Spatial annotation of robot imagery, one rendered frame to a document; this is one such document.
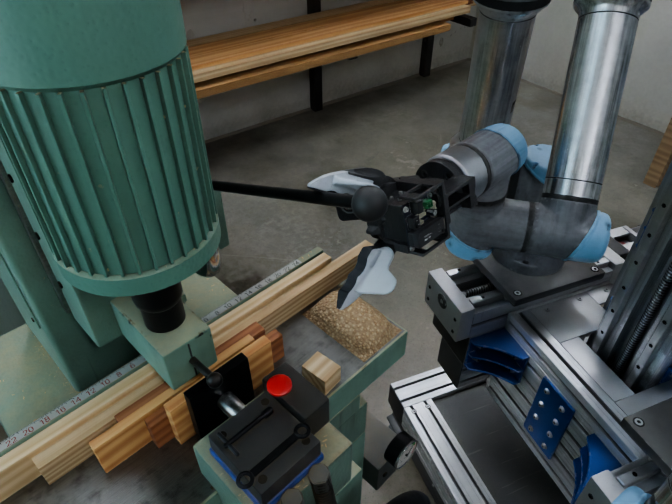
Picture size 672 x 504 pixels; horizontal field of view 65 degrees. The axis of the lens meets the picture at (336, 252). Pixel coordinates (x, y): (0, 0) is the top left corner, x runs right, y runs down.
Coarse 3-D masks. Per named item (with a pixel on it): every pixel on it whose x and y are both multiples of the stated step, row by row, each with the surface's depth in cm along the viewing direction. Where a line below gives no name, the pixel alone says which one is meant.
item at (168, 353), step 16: (112, 304) 70; (128, 304) 70; (128, 320) 68; (192, 320) 68; (128, 336) 72; (144, 336) 66; (160, 336) 66; (176, 336) 66; (192, 336) 66; (208, 336) 67; (144, 352) 70; (160, 352) 64; (176, 352) 65; (192, 352) 67; (208, 352) 69; (160, 368) 67; (176, 368) 66; (192, 368) 68; (176, 384) 67
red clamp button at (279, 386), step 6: (270, 378) 62; (276, 378) 62; (282, 378) 62; (288, 378) 62; (270, 384) 62; (276, 384) 62; (282, 384) 62; (288, 384) 62; (270, 390) 61; (276, 390) 61; (282, 390) 61; (288, 390) 61; (276, 396) 61; (282, 396) 61
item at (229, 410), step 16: (224, 368) 67; (240, 368) 68; (224, 384) 67; (240, 384) 70; (192, 400) 64; (208, 400) 66; (224, 400) 67; (240, 400) 68; (192, 416) 67; (208, 416) 68; (224, 416) 71; (208, 432) 70
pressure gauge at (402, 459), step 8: (400, 432) 94; (392, 440) 93; (400, 440) 93; (408, 440) 93; (416, 440) 94; (392, 448) 92; (400, 448) 92; (408, 448) 93; (384, 456) 93; (392, 456) 92; (400, 456) 91; (408, 456) 96; (392, 464) 93; (400, 464) 94
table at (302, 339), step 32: (288, 320) 86; (288, 352) 81; (320, 352) 81; (384, 352) 81; (352, 384) 78; (160, 448) 69; (192, 448) 69; (64, 480) 66; (96, 480) 66; (128, 480) 66; (160, 480) 66; (192, 480) 66; (352, 480) 69
